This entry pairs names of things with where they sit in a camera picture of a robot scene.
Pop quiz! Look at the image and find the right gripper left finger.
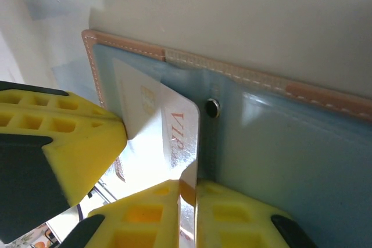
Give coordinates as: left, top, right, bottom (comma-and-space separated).
60, 179, 181, 248

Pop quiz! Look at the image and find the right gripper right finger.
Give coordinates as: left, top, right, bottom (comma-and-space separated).
196, 179, 317, 248

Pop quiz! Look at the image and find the pink leather card holder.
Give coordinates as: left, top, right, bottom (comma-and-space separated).
81, 28, 372, 193

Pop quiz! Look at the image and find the white VIP card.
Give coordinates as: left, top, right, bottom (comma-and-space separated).
112, 57, 202, 248

